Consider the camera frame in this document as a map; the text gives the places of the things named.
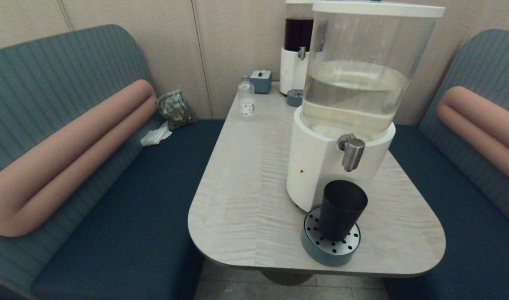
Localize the steel water dispenser tap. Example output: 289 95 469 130
337 133 366 172

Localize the black plastic cup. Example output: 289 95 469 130
319 180 368 241

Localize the small clear plastic bottle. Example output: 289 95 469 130
238 75 255 120

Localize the clear water dispenser white base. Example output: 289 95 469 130
286 1 445 213

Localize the small round drip tray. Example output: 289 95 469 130
286 89 306 107

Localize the grey-blue tissue box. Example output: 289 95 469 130
250 69 272 94

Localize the dark drink dispenser white base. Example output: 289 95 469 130
279 0 317 95

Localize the crumpled snack bag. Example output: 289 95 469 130
155 88 195 131

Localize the white crumpled tissue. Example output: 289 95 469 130
140 121 172 147

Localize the large round steel drip tray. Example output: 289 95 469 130
301 207 361 267

